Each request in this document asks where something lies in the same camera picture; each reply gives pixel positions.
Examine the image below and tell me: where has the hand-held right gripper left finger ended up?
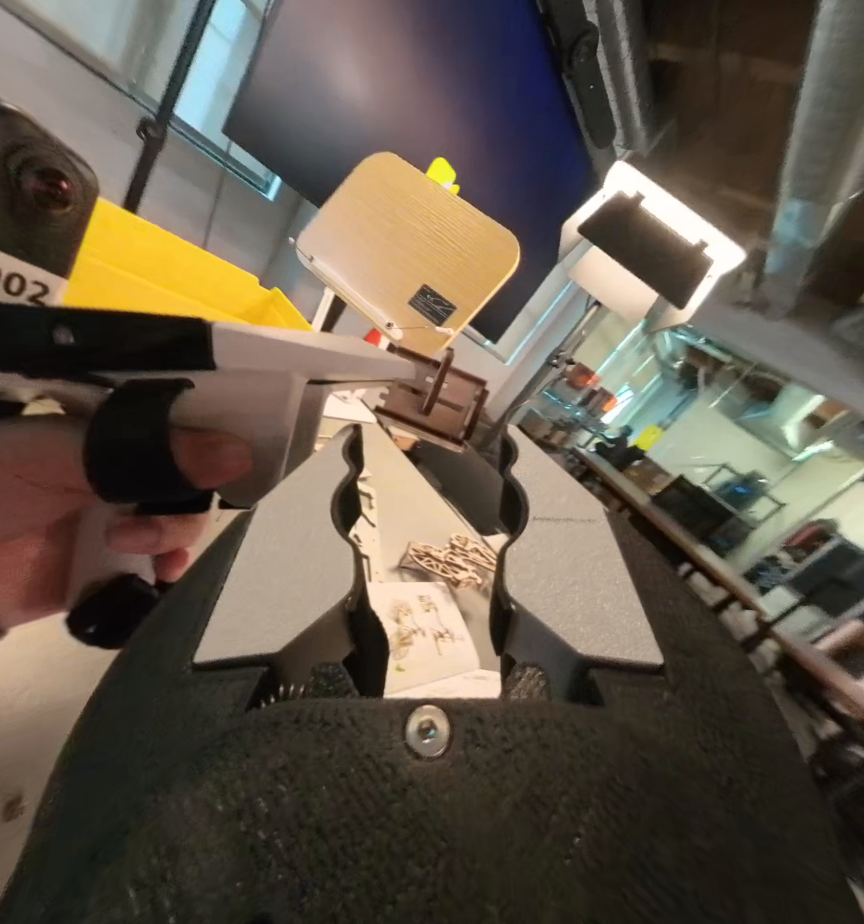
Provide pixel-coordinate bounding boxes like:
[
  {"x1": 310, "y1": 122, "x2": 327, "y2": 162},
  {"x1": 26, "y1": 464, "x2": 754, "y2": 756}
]
[{"x1": 194, "y1": 424, "x2": 390, "y2": 697}]

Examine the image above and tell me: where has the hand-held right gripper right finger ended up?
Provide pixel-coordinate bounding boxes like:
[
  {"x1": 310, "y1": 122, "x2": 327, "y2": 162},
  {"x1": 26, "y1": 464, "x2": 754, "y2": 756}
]
[{"x1": 488, "y1": 424, "x2": 665, "y2": 672}]

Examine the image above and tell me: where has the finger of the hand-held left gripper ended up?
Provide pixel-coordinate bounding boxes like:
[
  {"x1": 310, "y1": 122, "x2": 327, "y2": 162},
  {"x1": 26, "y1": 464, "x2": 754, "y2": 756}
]
[{"x1": 212, "y1": 321, "x2": 420, "y2": 407}]

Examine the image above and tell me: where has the wooden wheel part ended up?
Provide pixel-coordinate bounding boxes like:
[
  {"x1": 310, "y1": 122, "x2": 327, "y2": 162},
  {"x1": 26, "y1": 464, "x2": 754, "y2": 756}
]
[{"x1": 419, "y1": 349, "x2": 456, "y2": 417}]

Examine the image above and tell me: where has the small dark wooden box model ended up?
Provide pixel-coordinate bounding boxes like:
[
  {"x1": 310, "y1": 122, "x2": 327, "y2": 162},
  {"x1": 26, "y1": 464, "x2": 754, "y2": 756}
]
[{"x1": 373, "y1": 346, "x2": 489, "y2": 450}]

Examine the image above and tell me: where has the wooden bicycle model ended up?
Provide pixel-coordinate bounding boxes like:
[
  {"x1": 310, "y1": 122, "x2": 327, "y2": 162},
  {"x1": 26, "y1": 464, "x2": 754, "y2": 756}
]
[{"x1": 398, "y1": 533, "x2": 503, "y2": 597}]

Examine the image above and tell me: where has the person's left hand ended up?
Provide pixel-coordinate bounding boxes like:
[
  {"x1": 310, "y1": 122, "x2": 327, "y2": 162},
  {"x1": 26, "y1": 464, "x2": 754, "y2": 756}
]
[{"x1": 0, "y1": 422, "x2": 254, "y2": 643}]

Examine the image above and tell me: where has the yellow plastic bin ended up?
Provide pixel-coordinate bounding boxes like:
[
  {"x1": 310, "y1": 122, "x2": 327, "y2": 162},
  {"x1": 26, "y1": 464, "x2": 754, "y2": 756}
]
[{"x1": 64, "y1": 198, "x2": 312, "y2": 333}]

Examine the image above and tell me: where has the long brown table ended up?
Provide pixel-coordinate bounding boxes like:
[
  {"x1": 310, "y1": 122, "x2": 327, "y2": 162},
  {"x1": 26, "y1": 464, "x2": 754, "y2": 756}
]
[{"x1": 569, "y1": 446, "x2": 864, "y2": 755}]

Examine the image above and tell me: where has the light wooden side table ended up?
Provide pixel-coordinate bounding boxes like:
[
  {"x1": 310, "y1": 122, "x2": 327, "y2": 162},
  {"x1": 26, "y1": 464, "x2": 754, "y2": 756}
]
[{"x1": 290, "y1": 150, "x2": 521, "y2": 346}]

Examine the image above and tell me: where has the printed instruction sheet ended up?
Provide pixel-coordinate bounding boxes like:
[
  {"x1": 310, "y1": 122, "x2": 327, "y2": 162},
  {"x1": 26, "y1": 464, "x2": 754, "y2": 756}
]
[{"x1": 367, "y1": 577, "x2": 503, "y2": 698}]

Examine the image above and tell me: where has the black metal pole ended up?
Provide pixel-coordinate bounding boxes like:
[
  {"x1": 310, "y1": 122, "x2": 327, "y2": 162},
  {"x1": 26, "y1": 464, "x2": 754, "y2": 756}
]
[{"x1": 124, "y1": 0, "x2": 218, "y2": 212}]

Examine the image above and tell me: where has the large dark screen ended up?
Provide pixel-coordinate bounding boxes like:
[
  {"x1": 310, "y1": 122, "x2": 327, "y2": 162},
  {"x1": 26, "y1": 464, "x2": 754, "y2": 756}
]
[{"x1": 221, "y1": 0, "x2": 600, "y2": 344}]

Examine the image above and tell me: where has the white box light fixture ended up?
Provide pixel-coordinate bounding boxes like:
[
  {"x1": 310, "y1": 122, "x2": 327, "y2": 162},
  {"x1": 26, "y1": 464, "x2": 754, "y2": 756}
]
[{"x1": 559, "y1": 160, "x2": 748, "y2": 330}]

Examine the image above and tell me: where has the black bar device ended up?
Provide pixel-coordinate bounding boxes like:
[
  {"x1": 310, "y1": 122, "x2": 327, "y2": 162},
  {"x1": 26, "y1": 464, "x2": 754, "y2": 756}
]
[{"x1": 539, "y1": 0, "x2": 621, "y2": 151}]

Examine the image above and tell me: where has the silver ventilation duct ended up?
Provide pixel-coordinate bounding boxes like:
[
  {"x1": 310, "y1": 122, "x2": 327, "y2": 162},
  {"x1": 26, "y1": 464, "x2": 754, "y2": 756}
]
[{"x1": 760, "y1": 0, "x2": 864, "y2": 319}]

